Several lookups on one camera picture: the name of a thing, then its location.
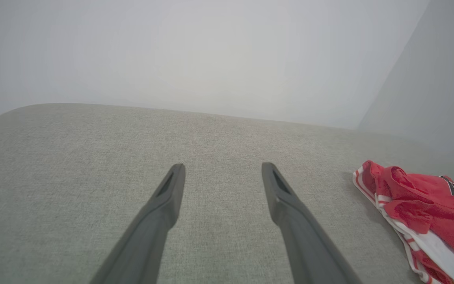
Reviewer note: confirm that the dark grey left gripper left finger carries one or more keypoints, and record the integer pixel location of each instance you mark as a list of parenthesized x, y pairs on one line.
[(148, 236)]

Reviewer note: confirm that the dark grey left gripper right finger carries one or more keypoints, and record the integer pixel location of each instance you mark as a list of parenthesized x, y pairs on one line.
[(309, 244)]

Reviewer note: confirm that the red and white garment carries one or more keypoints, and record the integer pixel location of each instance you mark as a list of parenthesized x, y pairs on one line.
[(428, 205)]

